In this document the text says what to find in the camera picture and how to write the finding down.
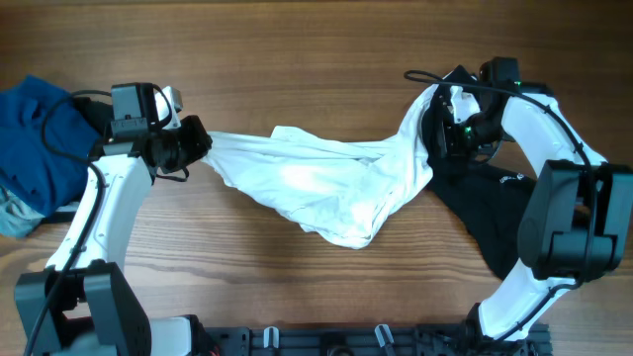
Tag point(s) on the white t-shirt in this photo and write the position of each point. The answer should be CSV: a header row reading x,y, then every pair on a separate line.
x,y
344,191

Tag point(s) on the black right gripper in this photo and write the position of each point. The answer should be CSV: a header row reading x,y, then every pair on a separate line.
x,y
440,131

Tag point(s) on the folded blue shirt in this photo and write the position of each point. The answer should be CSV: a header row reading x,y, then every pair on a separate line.
x,y
20,154

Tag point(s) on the black t-shirt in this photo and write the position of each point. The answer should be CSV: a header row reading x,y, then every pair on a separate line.
x,y
488,200

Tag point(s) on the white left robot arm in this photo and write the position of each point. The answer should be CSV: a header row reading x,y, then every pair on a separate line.
x,y
81,303

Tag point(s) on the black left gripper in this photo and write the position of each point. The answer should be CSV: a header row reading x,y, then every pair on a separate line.
x,y
201,141

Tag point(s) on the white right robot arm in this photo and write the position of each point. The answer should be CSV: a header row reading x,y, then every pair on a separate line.
x,y
548,213

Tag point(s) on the folded light grey garment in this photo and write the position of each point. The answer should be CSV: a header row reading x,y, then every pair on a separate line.
x,y
17,218

